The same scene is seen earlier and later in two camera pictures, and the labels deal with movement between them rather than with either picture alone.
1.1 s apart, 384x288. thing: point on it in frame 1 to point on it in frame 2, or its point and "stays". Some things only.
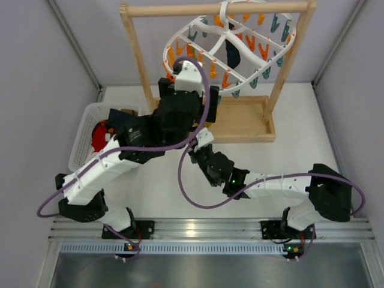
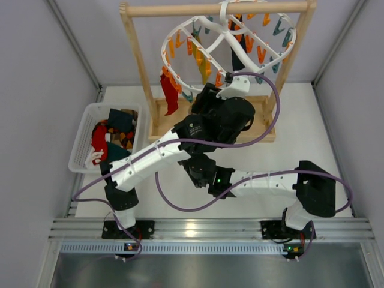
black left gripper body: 213,98 to 204,96
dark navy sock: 233,54 to 237,63
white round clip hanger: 245,39 stays
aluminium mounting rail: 72,229 stays
